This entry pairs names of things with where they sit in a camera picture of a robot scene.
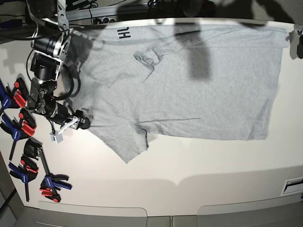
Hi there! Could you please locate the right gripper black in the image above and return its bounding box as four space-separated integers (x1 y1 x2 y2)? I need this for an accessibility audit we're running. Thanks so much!
46 101 91 130

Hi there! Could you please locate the grey T-shirt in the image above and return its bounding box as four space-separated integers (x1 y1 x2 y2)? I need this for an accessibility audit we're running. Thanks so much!
73 24 289 162

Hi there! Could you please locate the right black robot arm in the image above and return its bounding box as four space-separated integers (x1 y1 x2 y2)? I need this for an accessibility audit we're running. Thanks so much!
27 0 90 130

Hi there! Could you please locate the blue red bar clamp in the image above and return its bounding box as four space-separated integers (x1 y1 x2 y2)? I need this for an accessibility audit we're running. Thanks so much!
0 74 29 114
0 108 36 161
8 155 39 202

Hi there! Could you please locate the long bar clamp black pad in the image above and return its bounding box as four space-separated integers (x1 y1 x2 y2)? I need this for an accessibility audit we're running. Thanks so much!
24 139 72 203

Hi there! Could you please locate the top blue red bar clamp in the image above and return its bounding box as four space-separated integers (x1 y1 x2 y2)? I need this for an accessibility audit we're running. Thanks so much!
0 74 29 114

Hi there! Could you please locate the white label plate on table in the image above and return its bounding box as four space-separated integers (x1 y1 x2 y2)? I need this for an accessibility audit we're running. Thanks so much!
281 177 303 196

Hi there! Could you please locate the aluminium frame rail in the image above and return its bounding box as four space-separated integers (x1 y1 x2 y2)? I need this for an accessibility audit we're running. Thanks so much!
66 6 118 21

